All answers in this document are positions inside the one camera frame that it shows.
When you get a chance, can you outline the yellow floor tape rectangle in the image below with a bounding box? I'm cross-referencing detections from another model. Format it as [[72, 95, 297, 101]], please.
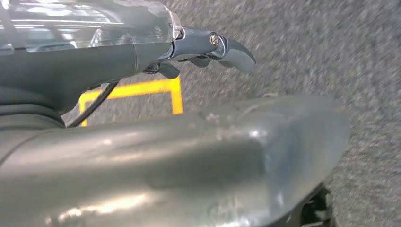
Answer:
[[78, 77, 184, 128]]

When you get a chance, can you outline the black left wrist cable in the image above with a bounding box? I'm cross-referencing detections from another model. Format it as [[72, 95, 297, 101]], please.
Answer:
[[66, 80, 120, 129]]

